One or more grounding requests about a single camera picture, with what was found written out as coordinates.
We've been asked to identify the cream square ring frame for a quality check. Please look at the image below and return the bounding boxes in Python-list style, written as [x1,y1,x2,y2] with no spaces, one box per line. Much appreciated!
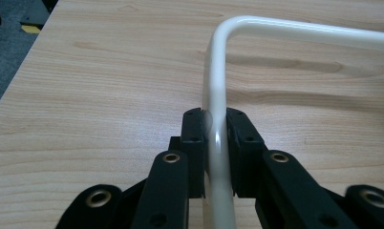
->
[201,14,384,229]

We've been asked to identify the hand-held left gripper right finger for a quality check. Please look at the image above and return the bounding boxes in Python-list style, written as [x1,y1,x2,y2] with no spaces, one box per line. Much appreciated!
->
[225,107,267,198]

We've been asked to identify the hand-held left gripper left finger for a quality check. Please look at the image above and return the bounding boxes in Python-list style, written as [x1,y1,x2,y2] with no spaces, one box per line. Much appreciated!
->
[180,108,210,198]

